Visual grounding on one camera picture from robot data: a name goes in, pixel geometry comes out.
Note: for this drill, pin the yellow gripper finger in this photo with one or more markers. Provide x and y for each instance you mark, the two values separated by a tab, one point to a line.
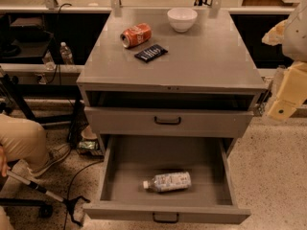
275	35
292	92

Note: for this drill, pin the clear plastic water bottle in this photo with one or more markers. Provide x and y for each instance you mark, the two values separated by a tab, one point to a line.
168	182

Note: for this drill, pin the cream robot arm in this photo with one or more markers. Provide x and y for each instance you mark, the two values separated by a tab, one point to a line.
294	45

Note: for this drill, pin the open grey lower drawer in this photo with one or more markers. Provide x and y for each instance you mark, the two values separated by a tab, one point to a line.
130	160

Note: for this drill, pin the grey drawer cabinet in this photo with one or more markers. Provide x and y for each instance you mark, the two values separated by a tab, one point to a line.
206	68

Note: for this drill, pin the closed grey upper drawer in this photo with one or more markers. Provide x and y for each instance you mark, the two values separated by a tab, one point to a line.
168	122

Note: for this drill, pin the water bottle on shelf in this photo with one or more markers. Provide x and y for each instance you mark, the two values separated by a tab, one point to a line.
66	54

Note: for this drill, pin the person's hand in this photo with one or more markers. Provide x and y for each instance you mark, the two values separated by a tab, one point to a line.
3	162

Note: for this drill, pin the white bowl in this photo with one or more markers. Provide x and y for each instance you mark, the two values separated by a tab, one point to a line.
182	19

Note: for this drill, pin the dark blue snack packet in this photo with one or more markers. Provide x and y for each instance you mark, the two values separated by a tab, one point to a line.
151	53

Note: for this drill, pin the orange soda can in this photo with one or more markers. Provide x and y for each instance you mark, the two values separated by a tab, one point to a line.
136	35

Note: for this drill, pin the green packet on floor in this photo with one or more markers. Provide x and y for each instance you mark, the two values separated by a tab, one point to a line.
89	146

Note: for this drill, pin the small cup on floor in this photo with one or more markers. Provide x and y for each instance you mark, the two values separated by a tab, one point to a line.
88	134

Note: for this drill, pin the grey sneaker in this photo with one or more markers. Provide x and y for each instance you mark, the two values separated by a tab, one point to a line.
55	156

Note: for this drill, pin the black grabber stick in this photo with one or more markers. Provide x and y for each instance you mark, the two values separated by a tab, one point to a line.
69	203

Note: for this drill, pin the person's leg in khaki trousers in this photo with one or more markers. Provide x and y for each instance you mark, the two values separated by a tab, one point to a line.
23	139

